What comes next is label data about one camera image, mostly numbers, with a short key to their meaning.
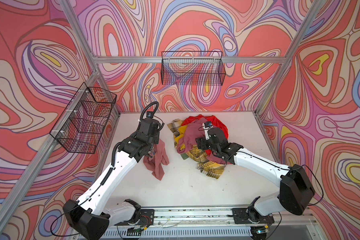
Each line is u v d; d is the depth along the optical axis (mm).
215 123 950
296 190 418
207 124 726
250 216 664
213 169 863
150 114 614
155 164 801
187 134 913
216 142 628
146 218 723
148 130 519
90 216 364
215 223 724
